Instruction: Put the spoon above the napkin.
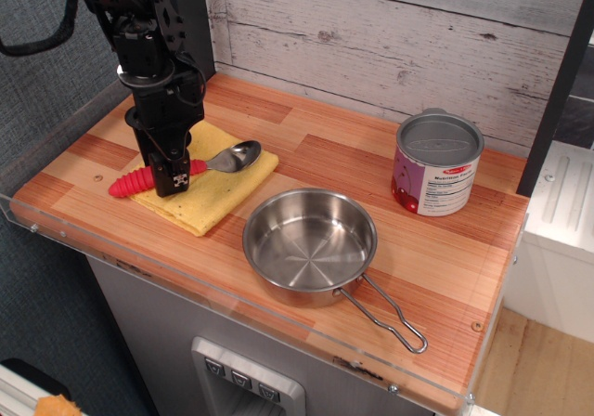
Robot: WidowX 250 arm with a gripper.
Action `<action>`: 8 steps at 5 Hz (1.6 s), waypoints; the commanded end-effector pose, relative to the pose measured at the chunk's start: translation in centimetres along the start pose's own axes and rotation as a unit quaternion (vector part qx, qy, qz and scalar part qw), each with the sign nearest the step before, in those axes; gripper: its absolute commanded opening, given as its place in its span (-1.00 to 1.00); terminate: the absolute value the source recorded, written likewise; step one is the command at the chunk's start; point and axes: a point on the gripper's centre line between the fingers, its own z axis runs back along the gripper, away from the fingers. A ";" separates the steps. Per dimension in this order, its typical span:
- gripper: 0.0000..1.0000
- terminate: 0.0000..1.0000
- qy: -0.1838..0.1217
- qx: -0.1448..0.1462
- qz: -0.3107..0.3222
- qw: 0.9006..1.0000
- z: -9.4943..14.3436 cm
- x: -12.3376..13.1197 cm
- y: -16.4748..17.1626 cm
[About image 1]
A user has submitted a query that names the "small steel saucepan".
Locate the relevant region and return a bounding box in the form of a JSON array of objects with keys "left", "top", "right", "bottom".
[{"left": 242, "top": 188, "right": 428, "bottom": 354}]

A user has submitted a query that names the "grey toy fridge cabinet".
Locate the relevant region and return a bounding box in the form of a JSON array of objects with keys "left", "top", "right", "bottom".
[{"left": 89, "top": 258, "right": 429, "bottom": 415}]

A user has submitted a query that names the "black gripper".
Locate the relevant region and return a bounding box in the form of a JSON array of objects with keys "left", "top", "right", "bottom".
[{"left": 117, "top": 53, "right": 205, "bottom": 198}]

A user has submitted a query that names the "white toy sink unit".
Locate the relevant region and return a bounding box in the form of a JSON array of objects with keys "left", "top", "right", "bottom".
[{"left": 503, "top": 141, "right": 593, "bottom": 342}]

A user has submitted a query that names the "dark grey upright post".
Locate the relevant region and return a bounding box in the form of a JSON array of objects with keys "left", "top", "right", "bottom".
[{"left": 172, "top": 0, "right": 215, "bottom": 93}]

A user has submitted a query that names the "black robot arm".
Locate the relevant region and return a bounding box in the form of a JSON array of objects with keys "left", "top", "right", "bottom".
[{"left": 1, "top": 0, "right": 206, "bottom": 197}]

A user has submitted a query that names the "yellow folded cloth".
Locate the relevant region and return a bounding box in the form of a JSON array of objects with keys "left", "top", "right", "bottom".
[{"left": 131, "top": 149, "right": 278, "bottom": 237}]

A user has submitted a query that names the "clear acrylic guard rail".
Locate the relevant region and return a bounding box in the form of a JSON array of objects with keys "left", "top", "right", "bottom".
[{"left": 6, "top": 75, "right": 528, "bottom": 415}]

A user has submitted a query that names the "dark right frame post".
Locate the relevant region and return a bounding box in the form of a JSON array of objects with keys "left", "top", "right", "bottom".
[{"left": 516, "top": 0, "right": 593, "bottom": 198}]

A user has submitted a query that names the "silver ice dispenser panel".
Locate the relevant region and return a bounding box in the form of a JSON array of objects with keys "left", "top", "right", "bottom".
[{"left": 191, "top": 336, "right": 306, "bottom": 415}]

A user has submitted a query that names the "black braided cable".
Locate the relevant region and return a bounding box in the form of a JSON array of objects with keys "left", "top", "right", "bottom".
[{"left": 0, "top": 0, "right": 80, "bottom": 58}]

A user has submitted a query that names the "red handled metal spoon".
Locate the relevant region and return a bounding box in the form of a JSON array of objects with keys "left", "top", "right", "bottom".
[{"left": 109, "top": 140, "right": 262, "bottom": 198}]

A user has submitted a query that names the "orange object at corner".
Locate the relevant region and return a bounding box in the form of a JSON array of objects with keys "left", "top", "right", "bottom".
[{"left": 33, "top": 395, "right": 83, "bottom": 416}]

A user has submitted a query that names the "toy cherry can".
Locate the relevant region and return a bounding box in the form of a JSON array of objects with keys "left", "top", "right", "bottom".
[{"left": 392, "top": 108, "right": 484, "bottom": 216}]

